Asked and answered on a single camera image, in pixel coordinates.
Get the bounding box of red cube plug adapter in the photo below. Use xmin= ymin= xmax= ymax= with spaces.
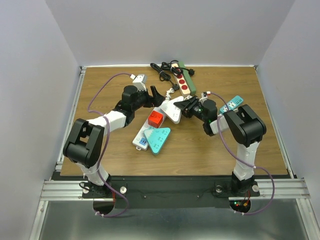
xmin=147 ymin=110 xmax=164 ymax=128

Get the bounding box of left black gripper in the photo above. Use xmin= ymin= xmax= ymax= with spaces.
xmin=132 ymin=86 xmax=165 ymax=112

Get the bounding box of black bundled power cable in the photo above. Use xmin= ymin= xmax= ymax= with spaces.
xmin=149 ymin=62 xmax=180 ymax=93

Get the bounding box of purple cable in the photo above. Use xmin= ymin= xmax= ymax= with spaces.
xmin=209 ymin=91 xmax=275 ymax=216
xmin=87 ymin=72 xmax=137 ymax=218

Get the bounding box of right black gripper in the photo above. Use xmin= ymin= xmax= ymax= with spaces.
xmin=173 ymin=94 xmax=207 ymax=123

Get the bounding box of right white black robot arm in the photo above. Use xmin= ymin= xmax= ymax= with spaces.
xmin=174 ymin=96 xmax=267 ymax=195

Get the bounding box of front aluminium frame rail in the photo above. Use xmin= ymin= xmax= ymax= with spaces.
xmin=40 ymin=180 xmax=83 ymax=201

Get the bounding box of white coiled strip cord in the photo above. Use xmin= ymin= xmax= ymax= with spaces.
xmin=164 ymin=87 xmax=176 ymax=101

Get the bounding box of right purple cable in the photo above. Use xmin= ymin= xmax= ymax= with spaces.
xmin=209 ymin=91 xmax=275 ymax=216

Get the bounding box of aluminium table edge rail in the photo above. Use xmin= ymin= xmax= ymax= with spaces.
xmin=55 ymin=66 xmax=87 ymax=172

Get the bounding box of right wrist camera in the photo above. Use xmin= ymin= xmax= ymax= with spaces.
xmin=199 ymin=91 xmax=211 ymax=102

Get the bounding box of beige red-socket power strip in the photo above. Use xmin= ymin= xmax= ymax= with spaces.
xmin=173 ymin=69 xmax=191 ymax=97

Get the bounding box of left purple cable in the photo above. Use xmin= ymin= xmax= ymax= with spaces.
xmin=87 ymin=72 xmax=137 ymax=218

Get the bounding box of teal triangular power strip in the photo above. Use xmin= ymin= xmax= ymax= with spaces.
xmin=143 ymin=127 xmax=171 ymax=155

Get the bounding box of small teal power strip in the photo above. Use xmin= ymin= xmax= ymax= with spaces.
xmin=219 ymin=95 xmax=244 ymax=114

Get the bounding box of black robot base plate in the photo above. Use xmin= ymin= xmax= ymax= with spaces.
xmin=79 ymin=175 xmax=260 ymax=209

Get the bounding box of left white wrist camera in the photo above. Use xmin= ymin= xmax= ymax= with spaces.
xmin=130 ymin=74 xmax=147 ymax=92

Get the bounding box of white multicolour power strip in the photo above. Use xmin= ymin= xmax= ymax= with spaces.
xmin=132 ymin=107 xmax=167 ymax=152

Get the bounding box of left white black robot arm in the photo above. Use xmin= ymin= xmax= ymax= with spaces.
xmin=63 ymin=85 xmax=165 ymax=197

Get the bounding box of white triangular power strip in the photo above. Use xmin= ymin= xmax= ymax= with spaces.
xmin=160 ymin=96 xmax=184 ymax=124

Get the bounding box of green power strip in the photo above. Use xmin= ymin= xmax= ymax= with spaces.
xmin=178 ymin=61 xmax=196 ymax=96

